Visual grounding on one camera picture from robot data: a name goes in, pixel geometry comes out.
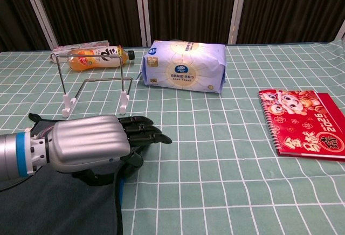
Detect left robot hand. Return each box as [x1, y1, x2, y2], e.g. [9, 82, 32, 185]
[44, 115, 173, 186]

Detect blue and grey towel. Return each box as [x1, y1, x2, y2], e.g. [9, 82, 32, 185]
[0, 113, 127, 235]

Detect orange drink bottle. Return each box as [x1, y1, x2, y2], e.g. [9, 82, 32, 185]
[66, 45, 135, 72]

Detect green checked tablecloth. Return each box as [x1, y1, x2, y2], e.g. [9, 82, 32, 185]
[0, 40, 345, 235]

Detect lilac tissue pack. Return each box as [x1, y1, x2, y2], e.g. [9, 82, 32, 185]
[142, 40, 227, 94]

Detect dark screen curtain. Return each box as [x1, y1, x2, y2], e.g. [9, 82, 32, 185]
[0, 0, 345, 53]

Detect red spiral calendar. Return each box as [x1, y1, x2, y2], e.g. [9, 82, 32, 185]
[258, 89, 345, 162]

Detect metal wire rack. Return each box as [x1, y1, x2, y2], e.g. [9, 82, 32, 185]
[55, 51, 133, 118]

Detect white screen frame post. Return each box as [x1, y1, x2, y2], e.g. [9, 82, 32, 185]
[134, 0, 152, 47]
[227, 0, 249, 45]
[336, 19, 345, 42]
[20, 0, 59, 50]

